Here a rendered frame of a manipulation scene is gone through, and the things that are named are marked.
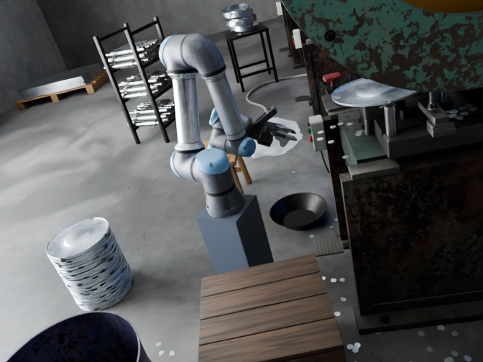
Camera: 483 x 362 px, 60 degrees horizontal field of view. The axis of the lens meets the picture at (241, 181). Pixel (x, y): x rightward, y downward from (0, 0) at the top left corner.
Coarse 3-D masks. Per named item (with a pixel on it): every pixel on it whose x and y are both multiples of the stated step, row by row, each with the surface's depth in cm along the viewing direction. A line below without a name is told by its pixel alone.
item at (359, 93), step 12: (348, 84) 150; (360, 84) 147; (372, 84) 142; (336, 96) 142; (348, 96) 139; (360, 96) 136; (372, 96) 133; (384, 96) 131; (396, 96) 129; (408, 96) 126
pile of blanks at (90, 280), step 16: (112, 240) 193; (48, 256) 186; (80, 256) 180; (96, 256) 186; (112, 256) 192; (64, 272) 185; (80, 272) 184; (96, 272) 187; (112, 272) 194; (128, 272) 203; (80, 288) 188; (96, 288) 190; (112, 288) 195; (128, 288) 202; (80, 304) 196; (96, 304) 194; (112, 304) 197
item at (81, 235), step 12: (72, 228) 200; (84, 228) 196; (96, 228) 195; (108, 228) 192; (60, 240) 194; (72, 240) 190; (84, 240) 188; (96, 240) 186; (48, 252) 187; (60, 252) 185; (72, 252) 182
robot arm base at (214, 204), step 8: (224, 192) 153; (232, 192) 155; (240, 192) 159; (208, 200) 157; (216, 200) 154; (224, 200) 154; (232, 200) 155; (240, 200) 157; (208, 208) 159; (216, 208) 155; (224, 208) 154; (232, 208) 155; (240, 208) 157; (216, 216) 156; (224, 216) 155
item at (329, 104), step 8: (328, 96) 144; (328, 104) 138; (336, 104) 137; (328, 112) 136; (360, 112) 144; (368, 112) 137; (376, 112) 137; (384, 112) 137; (360, 120) 146; (368, 120) 138; (368, 128) 140
